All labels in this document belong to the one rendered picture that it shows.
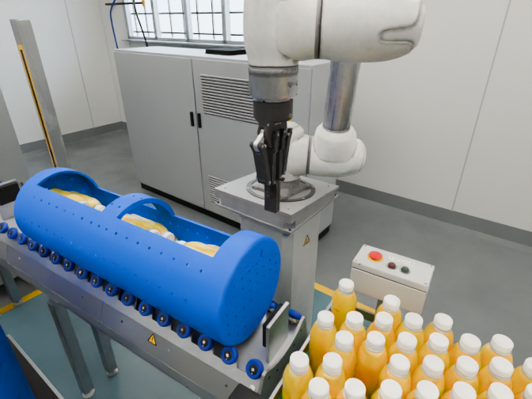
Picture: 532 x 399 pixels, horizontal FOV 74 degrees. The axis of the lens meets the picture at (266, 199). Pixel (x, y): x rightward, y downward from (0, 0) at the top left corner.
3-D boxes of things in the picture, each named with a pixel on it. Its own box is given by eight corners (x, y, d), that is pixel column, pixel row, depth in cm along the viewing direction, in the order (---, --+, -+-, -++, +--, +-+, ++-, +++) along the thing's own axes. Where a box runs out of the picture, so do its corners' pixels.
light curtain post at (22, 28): (104, 305, 234) (23, 19, 156) (109, 309, 231) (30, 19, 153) (96, 311, 229) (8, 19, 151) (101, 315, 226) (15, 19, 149)
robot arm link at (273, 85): (307, 64, 64) (305, 97, 66) (265, 61, 68) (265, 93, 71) (283, 69, 57) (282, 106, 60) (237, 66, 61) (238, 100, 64)
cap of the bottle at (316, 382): (324, 404, 65) (325, 399, 64) (305, 396, 67) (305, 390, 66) (331, 387, 68) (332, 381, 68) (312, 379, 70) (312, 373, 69)
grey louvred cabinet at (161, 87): (174, 174, 432) (157, 46, 366) (331, 230, 317) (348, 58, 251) (136, 189, 394) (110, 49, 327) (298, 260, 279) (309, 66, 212)
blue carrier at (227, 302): (99, 220, 147) (81, 156, 133) (281, 298, 106) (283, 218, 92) (28, 256, 125) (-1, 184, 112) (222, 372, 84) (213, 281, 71)
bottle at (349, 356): (321, 397, 84) (325, 349, 76) (326, 374, 89) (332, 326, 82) (348, 407, 82) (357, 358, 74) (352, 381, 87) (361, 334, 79)
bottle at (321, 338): (302, 365, 91) (305, 318, 84) (320, 352, 95) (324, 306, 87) (320, 384, 86) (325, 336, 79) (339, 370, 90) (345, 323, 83)
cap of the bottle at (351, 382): (367, 401, 66) (369, 395, 65) (347, 404, 65) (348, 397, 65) (360, 382, 69) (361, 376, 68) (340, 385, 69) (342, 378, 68)
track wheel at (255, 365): (252, 355, 85) (248, 355, 84) (267, 362, 83) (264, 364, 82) (245, 373, 85) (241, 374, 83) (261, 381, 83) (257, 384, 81)
